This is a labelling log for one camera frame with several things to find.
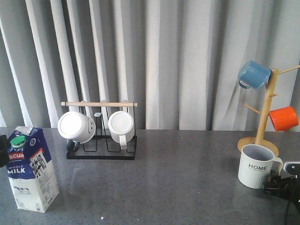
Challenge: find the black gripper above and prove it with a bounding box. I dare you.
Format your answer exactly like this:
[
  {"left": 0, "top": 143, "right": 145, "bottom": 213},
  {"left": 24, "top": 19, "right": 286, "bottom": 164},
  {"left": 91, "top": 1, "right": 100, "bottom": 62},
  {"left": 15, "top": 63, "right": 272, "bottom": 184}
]
[
  {"left": 263, "top": 162, "right": 300, "bottom": 225},
  {"left": 0, "top": 135, "right": 9, "bottom": 168}
]

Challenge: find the blue white milk carton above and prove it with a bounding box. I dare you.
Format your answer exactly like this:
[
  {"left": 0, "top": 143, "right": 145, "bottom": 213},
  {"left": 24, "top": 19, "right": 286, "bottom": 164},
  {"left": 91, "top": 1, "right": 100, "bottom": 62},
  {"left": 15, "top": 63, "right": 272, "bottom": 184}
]
[{"left": 6, "top": 126, "right": 59, "bottom": 213}]

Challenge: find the white HOME mug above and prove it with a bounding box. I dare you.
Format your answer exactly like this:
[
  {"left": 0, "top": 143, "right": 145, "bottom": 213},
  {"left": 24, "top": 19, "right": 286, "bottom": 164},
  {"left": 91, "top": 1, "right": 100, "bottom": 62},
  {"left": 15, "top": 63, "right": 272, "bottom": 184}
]
[{"left": 238, "top": 144, "right": 283, "bottom": 189}]

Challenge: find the orange enamel mug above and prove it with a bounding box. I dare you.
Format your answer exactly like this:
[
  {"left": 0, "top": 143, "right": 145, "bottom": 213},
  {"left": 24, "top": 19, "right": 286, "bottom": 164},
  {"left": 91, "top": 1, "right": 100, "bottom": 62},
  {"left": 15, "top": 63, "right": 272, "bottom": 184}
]
[{"left": 269, "top": 106, "right": 299, "bottom": 131}]

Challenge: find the white smiley face mug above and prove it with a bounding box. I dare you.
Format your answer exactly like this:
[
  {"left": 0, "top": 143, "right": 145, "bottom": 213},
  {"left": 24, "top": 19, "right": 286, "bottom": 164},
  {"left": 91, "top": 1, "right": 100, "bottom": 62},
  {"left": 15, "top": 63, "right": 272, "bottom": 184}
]
[{"left": 58, "top": 112, "right": 96, "bottom": 152}]

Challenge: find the wooden mug tree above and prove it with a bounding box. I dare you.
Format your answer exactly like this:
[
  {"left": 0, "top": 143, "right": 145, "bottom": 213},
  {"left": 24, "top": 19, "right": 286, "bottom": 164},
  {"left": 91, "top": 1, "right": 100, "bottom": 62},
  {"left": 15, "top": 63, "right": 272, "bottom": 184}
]
[{"left": 237, "top": 65, "right": 300, "bottom": 157}]

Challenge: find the blue enamel mug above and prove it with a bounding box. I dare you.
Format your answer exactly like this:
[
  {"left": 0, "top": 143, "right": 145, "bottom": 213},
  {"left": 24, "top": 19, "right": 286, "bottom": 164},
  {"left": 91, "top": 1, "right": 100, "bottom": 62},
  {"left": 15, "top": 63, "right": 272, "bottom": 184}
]
[{"left": 238, "top": 60, "right": 271, "bottom": 90}]

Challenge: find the white ribbed mug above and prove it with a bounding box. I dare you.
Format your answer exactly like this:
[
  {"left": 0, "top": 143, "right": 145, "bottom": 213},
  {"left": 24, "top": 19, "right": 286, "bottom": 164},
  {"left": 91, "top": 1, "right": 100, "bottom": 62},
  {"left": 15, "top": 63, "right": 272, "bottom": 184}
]
[{"left": 108, "top": 111, "right": 135, "bottom": 150}]

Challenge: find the grey curtain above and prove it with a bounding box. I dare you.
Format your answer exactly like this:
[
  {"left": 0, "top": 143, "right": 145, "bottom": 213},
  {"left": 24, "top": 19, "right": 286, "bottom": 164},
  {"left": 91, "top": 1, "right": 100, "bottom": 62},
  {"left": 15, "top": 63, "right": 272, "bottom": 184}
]
[{"left": 0, "top": 0, "right": 300, "bottom": 130}]

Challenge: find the black wire mug rack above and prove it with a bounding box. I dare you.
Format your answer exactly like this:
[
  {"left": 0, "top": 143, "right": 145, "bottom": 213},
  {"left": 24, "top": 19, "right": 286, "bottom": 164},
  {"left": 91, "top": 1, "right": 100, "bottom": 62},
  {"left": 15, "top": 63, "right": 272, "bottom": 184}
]
[{"left": 61, "top": 101, "right": 137, "bottom": 160}]

